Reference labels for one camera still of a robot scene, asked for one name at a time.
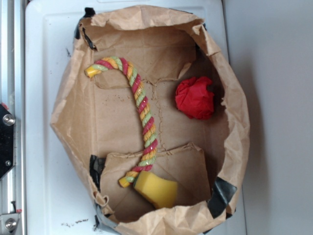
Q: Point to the red paper ball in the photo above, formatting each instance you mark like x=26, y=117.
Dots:
x=194, y=99

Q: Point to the brown paper bag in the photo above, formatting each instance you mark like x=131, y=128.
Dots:
x=99, y=126

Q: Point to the yellow sponge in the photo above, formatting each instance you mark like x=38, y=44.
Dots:
x=158, y=191

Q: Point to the multicolour twisted rope toy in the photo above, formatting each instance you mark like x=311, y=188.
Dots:
x=148, y=157

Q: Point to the black metal bracket plate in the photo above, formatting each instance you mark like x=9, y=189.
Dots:
x=7, y=138

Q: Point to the silver aluminium frame rail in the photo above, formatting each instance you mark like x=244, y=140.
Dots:
x=12, y=218

